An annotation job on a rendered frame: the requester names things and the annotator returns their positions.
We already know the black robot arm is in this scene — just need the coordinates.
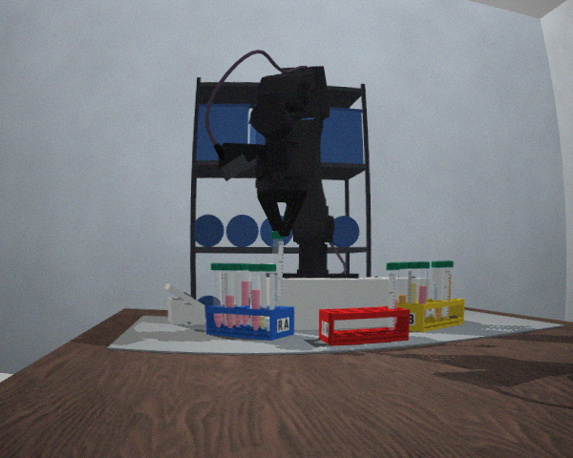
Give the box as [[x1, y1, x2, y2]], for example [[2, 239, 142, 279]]
[[218, 66, 359, 279]]

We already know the red tube rack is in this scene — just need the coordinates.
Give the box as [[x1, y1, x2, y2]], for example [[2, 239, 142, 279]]
[[319, 306, 410, 346]]

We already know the grey flat mat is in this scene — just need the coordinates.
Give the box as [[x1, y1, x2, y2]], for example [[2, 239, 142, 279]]
[[107, 310, 565, 355]]

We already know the yellow rack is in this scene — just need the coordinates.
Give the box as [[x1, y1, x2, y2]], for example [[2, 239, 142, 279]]
[[397, 299, 465, 332]]

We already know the blue tube rack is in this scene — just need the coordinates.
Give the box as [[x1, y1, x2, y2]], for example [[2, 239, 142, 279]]
[[205, 305, 294, 341]]

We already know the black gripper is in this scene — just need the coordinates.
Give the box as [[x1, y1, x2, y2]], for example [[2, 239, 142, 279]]
[[256, 143, 310, 237]]

